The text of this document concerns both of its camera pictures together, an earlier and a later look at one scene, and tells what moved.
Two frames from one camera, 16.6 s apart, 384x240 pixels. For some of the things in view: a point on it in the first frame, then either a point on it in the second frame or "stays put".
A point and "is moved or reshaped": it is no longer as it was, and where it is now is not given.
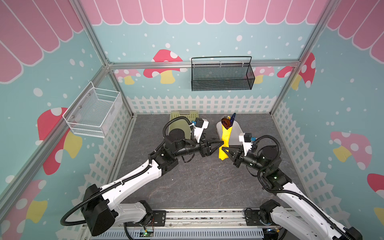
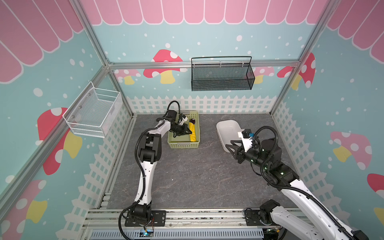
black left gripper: [207, 150] → [183, 132]
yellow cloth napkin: [226, 136] is moved or reshaped
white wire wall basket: [95, 112] stays put
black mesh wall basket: [221, 77] stays put
